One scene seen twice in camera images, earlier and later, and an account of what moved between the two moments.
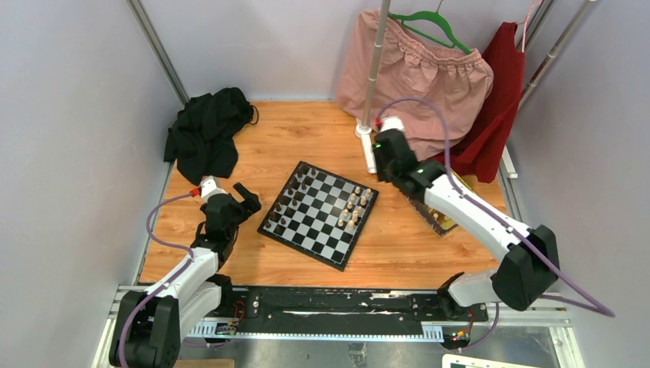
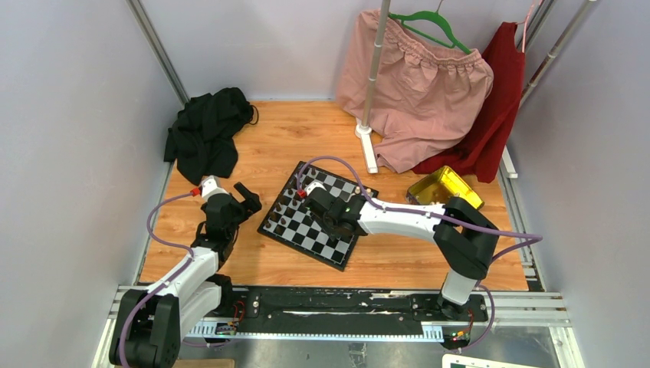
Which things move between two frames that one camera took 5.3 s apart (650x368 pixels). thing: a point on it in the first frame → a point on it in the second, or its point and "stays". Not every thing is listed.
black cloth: x=201 y=140 stays
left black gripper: x=250 y=203 stays
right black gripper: x=381 y=174 → x=333 y=234
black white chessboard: x=320 y=214 stays
